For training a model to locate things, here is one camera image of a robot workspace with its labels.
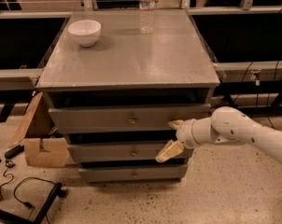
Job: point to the black metal stand leg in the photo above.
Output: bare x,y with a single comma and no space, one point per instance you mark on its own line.
56,191

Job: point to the grey middle drawer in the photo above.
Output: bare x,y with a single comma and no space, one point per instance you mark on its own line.
115,151

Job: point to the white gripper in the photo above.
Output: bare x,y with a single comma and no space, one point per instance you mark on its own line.
185,133

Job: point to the grey bottom drawer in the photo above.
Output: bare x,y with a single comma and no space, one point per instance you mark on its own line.
126,173

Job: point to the white ceramic bowl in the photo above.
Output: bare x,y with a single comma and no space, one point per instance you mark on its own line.
85,32

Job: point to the clear plastic water bottle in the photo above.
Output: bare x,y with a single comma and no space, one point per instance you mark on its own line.
146,8

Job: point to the brass top drawer knob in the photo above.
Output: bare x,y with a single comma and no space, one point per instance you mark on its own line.
131,120

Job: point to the grey drawer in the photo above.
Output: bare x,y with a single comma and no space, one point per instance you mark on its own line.
126,173
115,151
109,119

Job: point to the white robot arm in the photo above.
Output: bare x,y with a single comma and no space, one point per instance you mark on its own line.
226,125

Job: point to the brown cardboard box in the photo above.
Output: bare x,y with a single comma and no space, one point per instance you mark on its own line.
35,133

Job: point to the grey drawer cabinet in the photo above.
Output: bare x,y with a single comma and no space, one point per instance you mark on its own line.
124,68

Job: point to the grey top drawer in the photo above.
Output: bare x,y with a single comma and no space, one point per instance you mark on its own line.
109,119

